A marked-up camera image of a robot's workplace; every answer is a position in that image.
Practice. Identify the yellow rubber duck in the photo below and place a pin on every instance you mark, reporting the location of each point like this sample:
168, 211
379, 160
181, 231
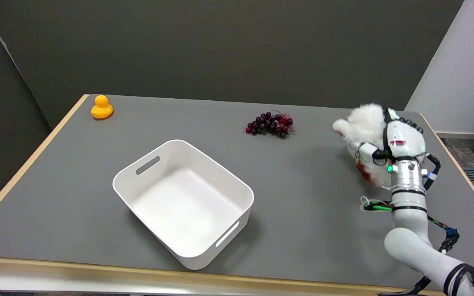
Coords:
101, 108

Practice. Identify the white plush toy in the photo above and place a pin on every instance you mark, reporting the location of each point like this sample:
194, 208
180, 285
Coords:
366, 127

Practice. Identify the white plastic box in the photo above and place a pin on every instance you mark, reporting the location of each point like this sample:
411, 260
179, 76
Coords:
183, 203

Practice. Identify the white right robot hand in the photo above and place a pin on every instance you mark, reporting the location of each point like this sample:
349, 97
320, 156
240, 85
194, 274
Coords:
403, 139

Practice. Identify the dark purple grape bunch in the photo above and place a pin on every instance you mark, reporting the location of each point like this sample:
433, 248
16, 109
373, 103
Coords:
270, 124

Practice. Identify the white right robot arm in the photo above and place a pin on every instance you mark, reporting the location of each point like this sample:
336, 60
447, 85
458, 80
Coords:
414, 230

